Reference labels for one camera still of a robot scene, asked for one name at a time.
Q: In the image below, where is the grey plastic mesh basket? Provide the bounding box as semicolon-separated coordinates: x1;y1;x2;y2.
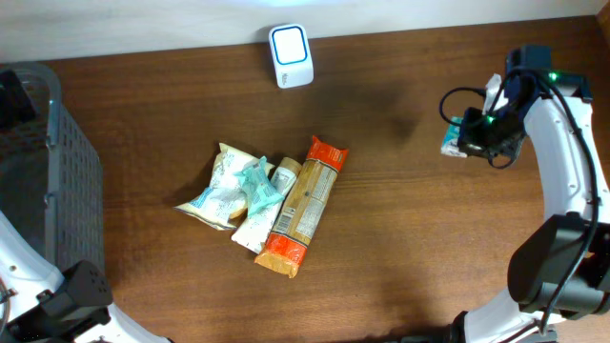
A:
1;62;105;271

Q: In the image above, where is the white cream snack bag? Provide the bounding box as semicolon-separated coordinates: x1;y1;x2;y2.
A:
174;143;275;231

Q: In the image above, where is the white barcode scanner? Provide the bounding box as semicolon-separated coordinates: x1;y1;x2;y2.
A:
268;24;314;89

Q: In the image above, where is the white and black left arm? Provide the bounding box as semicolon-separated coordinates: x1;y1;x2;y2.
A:
1;63;163;343

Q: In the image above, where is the orange spaghetti packet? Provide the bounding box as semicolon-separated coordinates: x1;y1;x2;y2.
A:
254;136;349;278

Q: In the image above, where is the white tube with gold cap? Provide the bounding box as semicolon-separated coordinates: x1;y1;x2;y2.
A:
232;157;302;253

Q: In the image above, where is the green white tissue pack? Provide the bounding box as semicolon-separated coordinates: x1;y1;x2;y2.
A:
440;117;467;158

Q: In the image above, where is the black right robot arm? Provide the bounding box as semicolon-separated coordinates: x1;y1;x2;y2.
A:
441;45;609;342

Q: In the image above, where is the teal plastic packet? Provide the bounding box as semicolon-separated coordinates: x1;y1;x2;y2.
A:
234;156;284;217

